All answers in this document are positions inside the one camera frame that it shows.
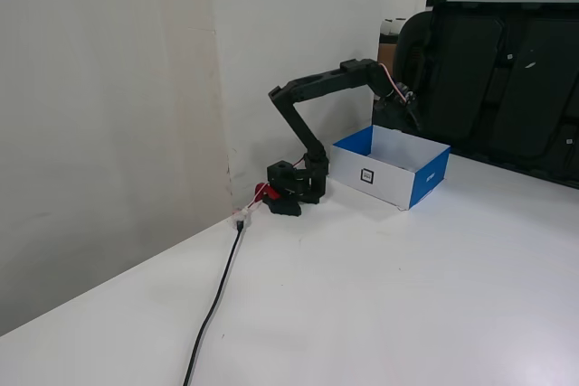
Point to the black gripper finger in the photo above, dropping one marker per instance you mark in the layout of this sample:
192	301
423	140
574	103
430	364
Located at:
415	118

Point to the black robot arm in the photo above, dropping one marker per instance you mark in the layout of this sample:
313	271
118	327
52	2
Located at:
316	87

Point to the blue and white cardboard box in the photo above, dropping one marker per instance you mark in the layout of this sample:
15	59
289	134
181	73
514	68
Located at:
398	164

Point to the brown cardboard box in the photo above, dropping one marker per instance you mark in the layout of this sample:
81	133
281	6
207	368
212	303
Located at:
385	60

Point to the white containers on shelf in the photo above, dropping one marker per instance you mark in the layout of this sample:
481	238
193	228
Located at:
392	26

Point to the black office chair back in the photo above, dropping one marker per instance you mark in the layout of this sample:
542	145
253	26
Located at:
414	51

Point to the white connector board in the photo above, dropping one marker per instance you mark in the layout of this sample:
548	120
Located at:
240	218

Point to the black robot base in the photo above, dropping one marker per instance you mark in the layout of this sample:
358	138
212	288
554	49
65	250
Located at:
296	187

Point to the red clamp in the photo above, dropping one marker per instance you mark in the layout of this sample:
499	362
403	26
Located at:
264	192

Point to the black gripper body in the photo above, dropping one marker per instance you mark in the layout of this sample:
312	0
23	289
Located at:
403	105

